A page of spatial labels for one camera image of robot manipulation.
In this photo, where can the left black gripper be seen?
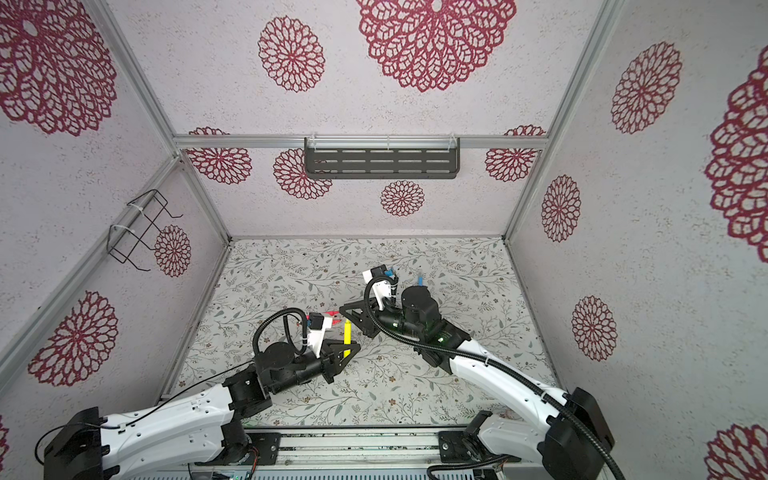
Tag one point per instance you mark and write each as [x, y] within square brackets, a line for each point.
[331, 358]

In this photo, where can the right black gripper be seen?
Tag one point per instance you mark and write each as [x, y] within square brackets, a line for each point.
[351, 309]

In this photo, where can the yellow highlighter pen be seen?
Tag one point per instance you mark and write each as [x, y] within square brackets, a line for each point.
[347, 332]

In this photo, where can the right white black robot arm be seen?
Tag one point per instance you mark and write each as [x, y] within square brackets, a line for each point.
[564, 432]

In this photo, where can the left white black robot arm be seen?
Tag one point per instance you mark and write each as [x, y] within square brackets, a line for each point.
[205, 428]

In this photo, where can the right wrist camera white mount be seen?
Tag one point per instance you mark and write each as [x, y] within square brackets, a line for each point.
[385, 289]

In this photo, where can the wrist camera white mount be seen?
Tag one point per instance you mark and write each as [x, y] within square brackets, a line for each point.
[385, 289]
[313, 333]

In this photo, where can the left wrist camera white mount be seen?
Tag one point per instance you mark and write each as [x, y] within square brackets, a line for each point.
[313, 333]

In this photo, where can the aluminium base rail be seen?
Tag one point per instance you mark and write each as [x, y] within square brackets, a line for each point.
[360, 449]

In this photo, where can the dark metal wall shelf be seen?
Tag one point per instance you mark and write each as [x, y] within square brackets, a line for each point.
[386, 159]

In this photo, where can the black wire wall rack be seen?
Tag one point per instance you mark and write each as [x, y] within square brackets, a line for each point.
[126, 236]

